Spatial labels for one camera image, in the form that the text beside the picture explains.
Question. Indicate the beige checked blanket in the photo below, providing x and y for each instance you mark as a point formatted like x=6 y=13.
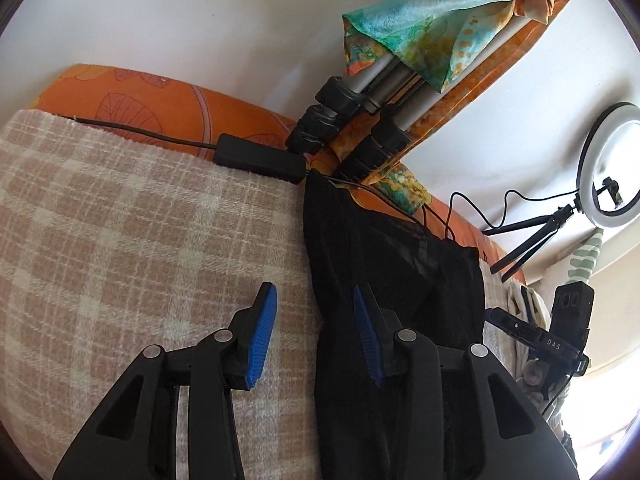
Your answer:
x=125 y=240

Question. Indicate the black mini tripod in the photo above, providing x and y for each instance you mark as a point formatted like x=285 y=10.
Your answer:
x=525 y=250

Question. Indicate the person's right hand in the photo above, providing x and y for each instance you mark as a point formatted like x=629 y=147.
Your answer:
x=535 y=375

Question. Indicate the colourful floral scarf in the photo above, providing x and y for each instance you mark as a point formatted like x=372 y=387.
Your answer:
x=430 y=25

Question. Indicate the black gooseneck phone holder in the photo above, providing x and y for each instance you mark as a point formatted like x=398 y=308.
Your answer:
x=611 y=187

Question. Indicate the orange patterned bedsheet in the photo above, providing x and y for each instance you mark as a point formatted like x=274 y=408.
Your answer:
x=150 y=95

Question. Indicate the white tote bag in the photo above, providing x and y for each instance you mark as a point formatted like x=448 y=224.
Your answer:
x=520 y=305

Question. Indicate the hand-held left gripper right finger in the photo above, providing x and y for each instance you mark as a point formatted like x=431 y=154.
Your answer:
x=367 y=340

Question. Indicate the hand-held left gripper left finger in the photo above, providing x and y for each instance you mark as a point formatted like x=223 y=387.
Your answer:
x=262 y=330

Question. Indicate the silver folded tripod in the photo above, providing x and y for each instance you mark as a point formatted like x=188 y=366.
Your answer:
x=330 y=95

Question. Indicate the green patterned pillow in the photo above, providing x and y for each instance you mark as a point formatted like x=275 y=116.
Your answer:
x=585 y=260

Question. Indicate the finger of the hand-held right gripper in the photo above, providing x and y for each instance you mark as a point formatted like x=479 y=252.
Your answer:
x=510 y=325

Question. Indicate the black sheer shirt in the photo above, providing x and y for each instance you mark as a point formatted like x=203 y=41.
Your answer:
x=390 y=260

